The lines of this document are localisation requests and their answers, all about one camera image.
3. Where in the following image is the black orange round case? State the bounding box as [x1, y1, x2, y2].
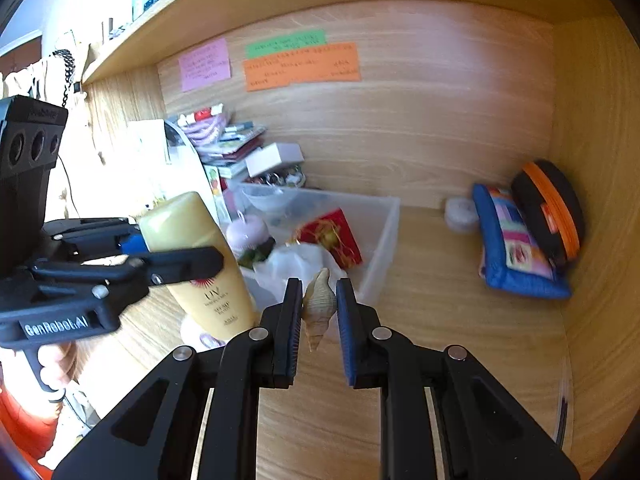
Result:
[511, 159, 585, 273]

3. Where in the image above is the yellow sunscreen tube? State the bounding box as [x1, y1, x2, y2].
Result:
[137, 191, 258, 343]

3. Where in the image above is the stack of colourful booklets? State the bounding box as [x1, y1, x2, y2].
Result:
[200, 120, 267, 177]

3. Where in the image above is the red pouch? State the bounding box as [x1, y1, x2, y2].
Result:
[296, 208, 363, 269]

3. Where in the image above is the white bowl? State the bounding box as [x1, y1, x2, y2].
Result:
[247, 187, 296, 213]

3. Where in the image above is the clear plastic bin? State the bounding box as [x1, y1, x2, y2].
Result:
[222, 182, 401, 306]

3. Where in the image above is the small white round container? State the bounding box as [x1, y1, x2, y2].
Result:
[445, 196, 478, 233]

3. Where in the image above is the green sticky note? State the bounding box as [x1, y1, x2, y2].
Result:
[245, 30, 327, 59]

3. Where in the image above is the colourful printed carton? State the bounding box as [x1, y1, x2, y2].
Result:
[204, 164, 231, 223]

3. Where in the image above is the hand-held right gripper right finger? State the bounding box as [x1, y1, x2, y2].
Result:
[335, 278, 582, 480]

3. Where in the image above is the pink sticky note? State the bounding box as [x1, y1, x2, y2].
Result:
[179, 37, 232, 92]

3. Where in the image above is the blue patchwork pouch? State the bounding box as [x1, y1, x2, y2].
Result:
[472, 182, 572, 301]

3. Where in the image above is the black coiled cable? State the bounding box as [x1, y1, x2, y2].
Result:
[52, 47, 77, 111]

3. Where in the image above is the wooden desktop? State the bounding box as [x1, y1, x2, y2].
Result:
[65, 205, 571, 480]

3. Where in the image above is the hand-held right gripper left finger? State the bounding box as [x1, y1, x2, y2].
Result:
[51, 277, 305, 480]

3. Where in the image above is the striped purple packet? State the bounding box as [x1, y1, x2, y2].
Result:
[178, 105, 234, 143]

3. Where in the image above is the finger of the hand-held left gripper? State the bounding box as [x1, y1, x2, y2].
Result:
[29, 244, 226, 302]
[42, 216, 149, 262]

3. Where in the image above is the beige spiral seashell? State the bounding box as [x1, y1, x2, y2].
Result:
[302, 267, 338, 353]

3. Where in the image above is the white cloth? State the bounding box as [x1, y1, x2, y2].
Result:
[254, 242, 348, 311]

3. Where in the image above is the large white carton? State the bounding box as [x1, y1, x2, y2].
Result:
[127, 120, 221, 221]

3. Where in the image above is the orange sticky note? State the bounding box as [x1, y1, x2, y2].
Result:
[243, 42, 362, 92]

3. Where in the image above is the small white box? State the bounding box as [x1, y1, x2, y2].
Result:
[245, 142, 304, 178]

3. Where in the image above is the person's left hand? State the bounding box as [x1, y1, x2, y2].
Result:
[37, 341, 82, 393]

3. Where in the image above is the orange cloth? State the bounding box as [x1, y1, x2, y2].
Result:
[0, 385, 56, 466]

